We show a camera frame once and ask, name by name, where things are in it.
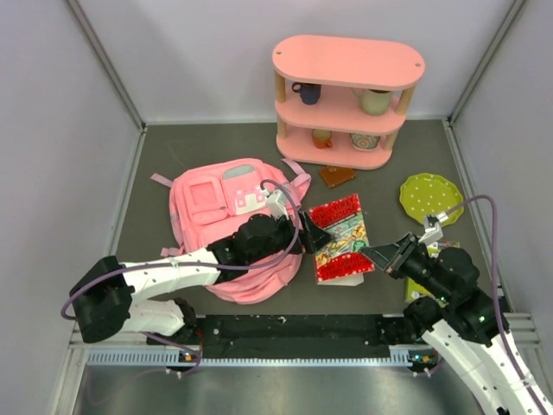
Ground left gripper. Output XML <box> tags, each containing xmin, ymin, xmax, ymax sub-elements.
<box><xmin>247</xmin><ymin>209</ymin><xmax>334</xmax><ymax>265</ymax></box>

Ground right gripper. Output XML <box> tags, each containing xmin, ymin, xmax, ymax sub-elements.
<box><xmin>359</xmin><ymin>230</ymin><xmax>452</xmax><ymax>302</ymax></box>

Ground red patterned book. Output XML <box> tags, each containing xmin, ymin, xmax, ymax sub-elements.
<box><xmin>308</xmin><ymin>194</ymin><xmax>375</xmax><ymax>287</ymax></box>

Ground green cartoon book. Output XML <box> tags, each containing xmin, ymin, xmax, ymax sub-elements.
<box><xmin>405</xmin><ymin>240</ymin><xmax>461</xmax><ymax>303</ymax></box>

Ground pink student backpack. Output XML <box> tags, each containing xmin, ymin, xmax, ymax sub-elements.
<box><xmin>150</xmin><ymin>158</ymin><xmax>311</xmax><ymax>304</ymax></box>

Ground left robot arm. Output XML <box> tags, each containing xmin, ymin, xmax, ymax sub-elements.
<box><xmin>68</xmin><ymin>212</ymin><xmax>332</xmax><ymax>344</ymax></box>

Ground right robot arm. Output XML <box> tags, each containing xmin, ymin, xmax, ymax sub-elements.
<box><xmin>361</xmin><ymin>233</ymin><xmax>552</xmax><ymax>414</ymax></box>

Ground brown leather wallet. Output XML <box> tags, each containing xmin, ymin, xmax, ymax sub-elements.
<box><xmin>319</xmin><ymin>166</ymin><xmax>356</xmax><ymax>188</ymax></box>

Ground green polka dot plate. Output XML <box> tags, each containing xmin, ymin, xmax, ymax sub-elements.
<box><xmin>399</xmin><ymin>173</ymin><xmax>464</xmax><ymax>224</ymax></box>

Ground orange cup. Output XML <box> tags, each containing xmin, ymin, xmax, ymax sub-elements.
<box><xmin>311</xmin><ymin>129</ymin><xmax>333</xmax><ymax>149</ymax></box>

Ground patterned flower-shaped bowl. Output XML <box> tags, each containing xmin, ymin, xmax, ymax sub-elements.
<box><xmin>350</xmin><ymin>133</ymin><xmax>381</xmax><ymax>152</ymax></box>

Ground pink three-tier wooden shelf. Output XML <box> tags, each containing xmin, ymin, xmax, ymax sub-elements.
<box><xmin>272</xmin><ymin>35</ymin><xmax>425</xmax><ymax>170</ymax></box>

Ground dark blue mug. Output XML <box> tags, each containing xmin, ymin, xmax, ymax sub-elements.
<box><xmin>291</xmin><ymin>82</ymin><xmax>321</xmax><ymax>105</ymax></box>

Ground beige ceramic mug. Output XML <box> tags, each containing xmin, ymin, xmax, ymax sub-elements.
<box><xmin>351</xmin><ymin>88</ymin><xmax>393</xmax><ymax>116</ymax></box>

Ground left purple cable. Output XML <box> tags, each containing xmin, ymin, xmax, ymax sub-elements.
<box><xmin>60</xmin><ymin>178</ymin><xmax>302</xmax><ymax>375</ymax></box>

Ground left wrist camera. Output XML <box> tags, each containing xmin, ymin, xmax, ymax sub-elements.
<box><xmin>262</xmin><ymin>188</ymin><xmax>290</xmax><ymax>220</ymax></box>

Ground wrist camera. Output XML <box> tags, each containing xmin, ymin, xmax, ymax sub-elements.
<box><xmin>262</xmin><ymin>188</ymin><xmax>290</xmax><ymax>220</ymax></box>
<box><xmin>419</xmin><ymin>212</ymin><xmax>448</xmax><ymax>246</ymax></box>

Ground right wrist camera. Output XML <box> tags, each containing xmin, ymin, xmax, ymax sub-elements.
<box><xmin>419</xmin><ymin>212</ymin><xmax>448</xmax><ymax>246</ymax></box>

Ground white cable duct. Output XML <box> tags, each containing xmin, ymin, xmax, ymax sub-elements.
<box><xmin>86</xmin><ymin>345</ymin><xmax>432</xmax><ymax>369</ymax></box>

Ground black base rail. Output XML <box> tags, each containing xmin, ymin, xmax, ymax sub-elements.
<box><xmin>173</xmin><ymin>314</ymin><xmax>418</xmax><ymax>358</ymax></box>

